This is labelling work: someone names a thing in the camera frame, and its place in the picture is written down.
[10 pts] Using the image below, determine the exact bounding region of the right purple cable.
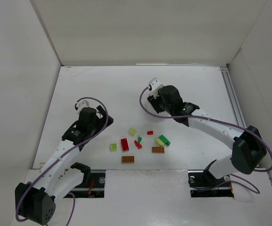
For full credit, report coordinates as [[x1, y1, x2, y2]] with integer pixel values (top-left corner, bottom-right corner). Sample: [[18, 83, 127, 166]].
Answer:
[[139, 86, 272, 194]]

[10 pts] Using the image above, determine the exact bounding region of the orange lego brick front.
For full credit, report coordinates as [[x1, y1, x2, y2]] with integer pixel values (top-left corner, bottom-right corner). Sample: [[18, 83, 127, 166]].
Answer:
[[121, 156, 135, 163]]

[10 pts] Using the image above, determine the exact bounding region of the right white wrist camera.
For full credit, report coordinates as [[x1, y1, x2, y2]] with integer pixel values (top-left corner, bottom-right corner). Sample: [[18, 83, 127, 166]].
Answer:
[[149, 77, 164, 98]]

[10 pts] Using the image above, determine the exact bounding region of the green and yellow lego stack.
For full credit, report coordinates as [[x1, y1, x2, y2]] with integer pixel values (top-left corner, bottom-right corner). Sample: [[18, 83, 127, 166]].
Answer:
[[155, 135, 171, 147]]

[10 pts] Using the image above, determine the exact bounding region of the yellow-green lego brick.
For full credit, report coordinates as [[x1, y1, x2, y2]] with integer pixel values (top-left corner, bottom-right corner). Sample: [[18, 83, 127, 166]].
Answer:
[[128, 128, 138, 136]]

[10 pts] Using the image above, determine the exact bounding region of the red small lego piece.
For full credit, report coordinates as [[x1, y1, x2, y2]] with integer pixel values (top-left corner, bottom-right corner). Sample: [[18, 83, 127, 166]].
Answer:
[[134, 140, 142, 149]]

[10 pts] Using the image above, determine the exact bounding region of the brown lego plate right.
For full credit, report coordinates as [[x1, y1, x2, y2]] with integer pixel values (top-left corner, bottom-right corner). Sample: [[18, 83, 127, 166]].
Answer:
[[152, 147, 165, 153]]

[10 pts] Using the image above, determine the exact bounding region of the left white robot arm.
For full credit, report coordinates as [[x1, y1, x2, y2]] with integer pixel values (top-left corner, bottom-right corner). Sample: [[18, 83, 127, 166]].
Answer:
[[15, 104, 113, 226]]

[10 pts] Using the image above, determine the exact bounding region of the red long lego brick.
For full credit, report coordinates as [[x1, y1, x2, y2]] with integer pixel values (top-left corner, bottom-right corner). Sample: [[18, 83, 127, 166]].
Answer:
[[120, 138, 129, 152]]

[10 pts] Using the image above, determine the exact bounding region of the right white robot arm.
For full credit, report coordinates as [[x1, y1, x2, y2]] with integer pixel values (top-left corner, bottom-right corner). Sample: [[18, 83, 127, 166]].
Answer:
[[147, 81, 267, 183]]

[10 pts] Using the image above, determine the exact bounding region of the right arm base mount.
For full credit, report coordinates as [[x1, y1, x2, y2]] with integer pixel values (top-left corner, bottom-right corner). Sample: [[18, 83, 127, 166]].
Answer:
[[188, 160, 234, 198]]

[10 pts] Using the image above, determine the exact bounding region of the lime square lego brick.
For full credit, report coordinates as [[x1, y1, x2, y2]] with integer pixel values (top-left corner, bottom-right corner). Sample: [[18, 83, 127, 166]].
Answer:
[[110, 143, 117, 151]]

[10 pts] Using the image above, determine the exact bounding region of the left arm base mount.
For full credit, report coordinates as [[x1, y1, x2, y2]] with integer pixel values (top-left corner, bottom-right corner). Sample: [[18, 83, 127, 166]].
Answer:
[[64, 162, 106, 198]]

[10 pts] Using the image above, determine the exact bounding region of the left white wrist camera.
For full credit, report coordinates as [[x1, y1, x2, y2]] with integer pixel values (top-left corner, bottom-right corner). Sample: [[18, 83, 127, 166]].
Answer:
[[74, 99, 89, 114]]

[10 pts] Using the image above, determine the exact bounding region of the aluminium rail right side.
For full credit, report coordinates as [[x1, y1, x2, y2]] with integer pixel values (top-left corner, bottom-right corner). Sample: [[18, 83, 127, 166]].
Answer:
[[220, 66, 247, 128]]

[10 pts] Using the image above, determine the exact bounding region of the white round divided container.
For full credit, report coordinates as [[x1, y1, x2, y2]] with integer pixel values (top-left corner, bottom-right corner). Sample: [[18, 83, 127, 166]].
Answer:
[[147, 100, 171, 119]]

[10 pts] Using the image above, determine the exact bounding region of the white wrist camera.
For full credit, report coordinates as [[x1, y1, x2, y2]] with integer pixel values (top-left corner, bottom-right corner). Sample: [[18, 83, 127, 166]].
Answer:
[[149, 77, 164, 98], [74, 99, 89, 114]]

